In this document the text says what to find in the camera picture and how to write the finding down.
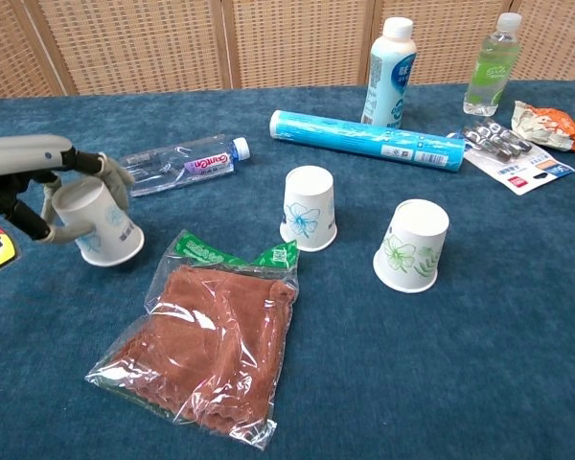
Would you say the clear bottle purple label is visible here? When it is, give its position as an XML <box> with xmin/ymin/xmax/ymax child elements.
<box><xmin>119</xmin><ymin>134</ymin><xmax>251</xmax><ymax>198</ymax></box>

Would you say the wicker folding screen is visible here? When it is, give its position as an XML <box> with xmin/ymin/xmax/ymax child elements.
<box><xmin>0</xmin><ymin>0</ymin><xmax>575</xmax><ymax>100</ymax></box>

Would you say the brown towel in plastic bag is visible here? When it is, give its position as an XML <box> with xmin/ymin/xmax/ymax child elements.
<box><xmin>83</xmin><ymin>228</ymin><xmax>302</xmax><ymax>451</ymax></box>

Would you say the blue cylindrical bag roll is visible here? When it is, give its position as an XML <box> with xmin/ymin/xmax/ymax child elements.
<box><xmin>268</xmin><ymin>109</ymin><xmax>466</xmax><ymax>174</ymax></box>

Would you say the white blue drink bottle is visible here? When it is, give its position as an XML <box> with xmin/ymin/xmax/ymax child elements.
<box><xmin>360</xmin><ymin>16</ymin><xmax>419</xmax><ymax>129</ymax></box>

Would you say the green flower paper cup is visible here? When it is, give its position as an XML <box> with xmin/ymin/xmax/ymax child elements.
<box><xmin>372</xmin><ymin>198</ymin><xmax>450</xmax><ymax>294</ymax></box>

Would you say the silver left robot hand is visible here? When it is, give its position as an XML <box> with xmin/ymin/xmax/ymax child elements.
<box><xmin>0</xmin><ymin>134</ymin><xmax>136</xmax><ymax>245</ymax></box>

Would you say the white blister card pack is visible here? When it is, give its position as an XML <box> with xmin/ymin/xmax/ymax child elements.
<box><xmin>448</xmin><ymin>119</ymin><xmax>575</xmax><ymax>196</ymax></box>

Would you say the orange white snack packet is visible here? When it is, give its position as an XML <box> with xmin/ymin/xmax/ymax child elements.
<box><xmin>510</xmin><ymin>100</ymin><xmax>575</xmax><ymax>154</ymax></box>

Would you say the blue table cloth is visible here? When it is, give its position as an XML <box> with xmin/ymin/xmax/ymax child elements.
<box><xmin>0</xmin><ymin>80</ymin><xmax>575</xmax><ymax>460</ymax></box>

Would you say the clear bottle green label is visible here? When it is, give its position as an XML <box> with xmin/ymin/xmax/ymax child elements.
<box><xmin>462</xmin><ymin>12</ymin><xmax>523</xmax><ymax>118</ymax></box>

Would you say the blue flower paper cup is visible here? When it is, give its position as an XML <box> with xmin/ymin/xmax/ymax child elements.
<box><xmin>279</xmin><ymin>165</ymin><xmax>338</xmax><ymax>253</ymax></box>
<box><xmin>51</xmin><ymin>175</ymin><xmax>146</xmax><ymax>267</ymax></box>

